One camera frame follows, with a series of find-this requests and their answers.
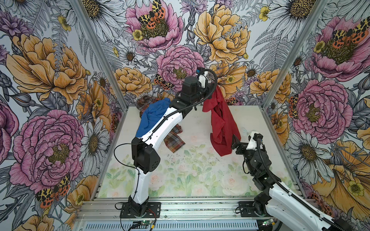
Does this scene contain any dark red cloth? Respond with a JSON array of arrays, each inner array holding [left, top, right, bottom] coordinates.
[[202, 87, 241, 157]]

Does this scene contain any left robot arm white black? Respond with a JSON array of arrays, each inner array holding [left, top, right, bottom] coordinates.
[[128, 76, 215, 217]]

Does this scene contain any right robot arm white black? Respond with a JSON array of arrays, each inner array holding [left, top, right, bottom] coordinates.
[[232, 132, 352, 231]]

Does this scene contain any blue cloth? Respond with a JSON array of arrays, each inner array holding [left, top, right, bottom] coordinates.
[[136, 96, 171, 138]]

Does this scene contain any plaid red cloth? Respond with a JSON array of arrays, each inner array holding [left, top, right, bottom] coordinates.
[[146, 95, 185, 153]]

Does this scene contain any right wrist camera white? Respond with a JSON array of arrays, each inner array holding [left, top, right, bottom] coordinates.
[[246, 131, 263, 151]]

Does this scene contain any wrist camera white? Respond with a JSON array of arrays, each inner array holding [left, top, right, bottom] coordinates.
[[246, 131, 263, 151], [196, 67, 208, 89]]

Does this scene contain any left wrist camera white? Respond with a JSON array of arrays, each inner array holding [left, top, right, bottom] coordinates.
[[196, 67, 208, 89]]

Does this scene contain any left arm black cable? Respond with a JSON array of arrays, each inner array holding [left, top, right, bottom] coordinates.
[[113, 68, 218, 185]]

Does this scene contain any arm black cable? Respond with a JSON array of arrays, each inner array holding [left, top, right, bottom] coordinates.
[[255, 138, 347, 229], [113, 68, 218, 185]]

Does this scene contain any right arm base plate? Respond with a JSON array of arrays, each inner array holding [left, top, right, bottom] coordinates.
[[235, 201, 272, 218]]

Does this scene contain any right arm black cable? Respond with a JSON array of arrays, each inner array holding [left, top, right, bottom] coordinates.
[[255, 138, 347, 229]]

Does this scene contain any aluminium front rail frame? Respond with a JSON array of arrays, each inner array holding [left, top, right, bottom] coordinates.
[[74, 197, 288, 231]]

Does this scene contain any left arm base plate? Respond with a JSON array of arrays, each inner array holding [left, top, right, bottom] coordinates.
[[119, 202, 161, 219]]

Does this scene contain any left corner aluminium post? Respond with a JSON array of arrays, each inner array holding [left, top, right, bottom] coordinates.
[[71, 1, 128, 112]]

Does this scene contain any corner aluminium post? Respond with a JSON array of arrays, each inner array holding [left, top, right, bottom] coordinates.
[[261, 0, 328, 109], [71, 1, 128, 112]]

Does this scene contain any right corner aluminium post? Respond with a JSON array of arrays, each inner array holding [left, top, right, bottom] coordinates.
[[261, 0, 328, 109]]

